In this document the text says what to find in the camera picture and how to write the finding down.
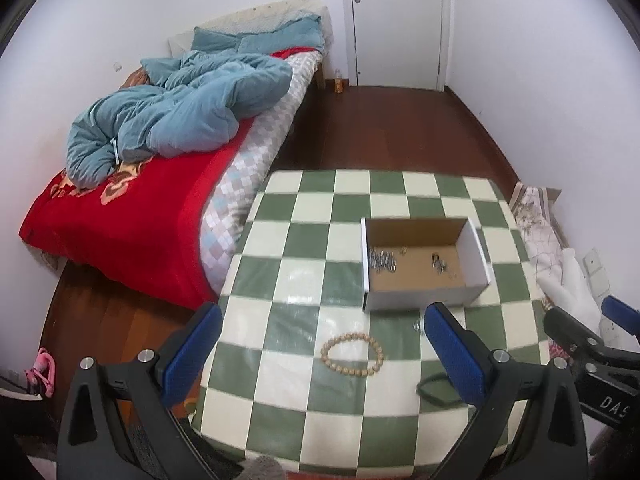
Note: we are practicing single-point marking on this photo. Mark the red bed blanket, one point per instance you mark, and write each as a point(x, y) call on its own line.
point(140, 227)

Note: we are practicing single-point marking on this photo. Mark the green checkered tablecloth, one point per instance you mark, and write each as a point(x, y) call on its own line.
point(301, 373)

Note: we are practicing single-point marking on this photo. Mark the white door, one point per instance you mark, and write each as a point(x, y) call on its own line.
point(398, 43)

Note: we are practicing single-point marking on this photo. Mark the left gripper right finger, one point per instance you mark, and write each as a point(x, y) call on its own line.
point(527, 422)

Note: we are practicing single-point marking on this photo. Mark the teal blue duvet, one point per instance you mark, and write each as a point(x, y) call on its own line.
point(193, 103)

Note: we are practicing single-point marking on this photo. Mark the white plastic bag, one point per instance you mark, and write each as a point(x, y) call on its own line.
point(571, 292)

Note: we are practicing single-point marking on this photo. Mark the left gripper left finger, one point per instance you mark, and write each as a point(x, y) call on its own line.
point(94, 443)

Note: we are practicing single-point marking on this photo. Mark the floral fabric cloth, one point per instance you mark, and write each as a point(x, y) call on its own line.
point(541, 233)

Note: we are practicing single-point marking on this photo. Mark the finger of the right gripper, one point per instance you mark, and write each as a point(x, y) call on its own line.
point(622, 315)
point(573, 337)

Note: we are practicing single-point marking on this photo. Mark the white cardboard box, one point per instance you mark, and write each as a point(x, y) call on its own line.
point(408, 264)

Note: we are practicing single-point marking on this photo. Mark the black hair band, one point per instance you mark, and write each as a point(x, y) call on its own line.
point(438, 391)

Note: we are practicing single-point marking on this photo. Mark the small orange bottle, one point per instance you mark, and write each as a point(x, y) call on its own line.
point(338, 82)

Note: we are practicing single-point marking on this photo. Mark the pink slipper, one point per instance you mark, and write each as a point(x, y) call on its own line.
point(40, 377)

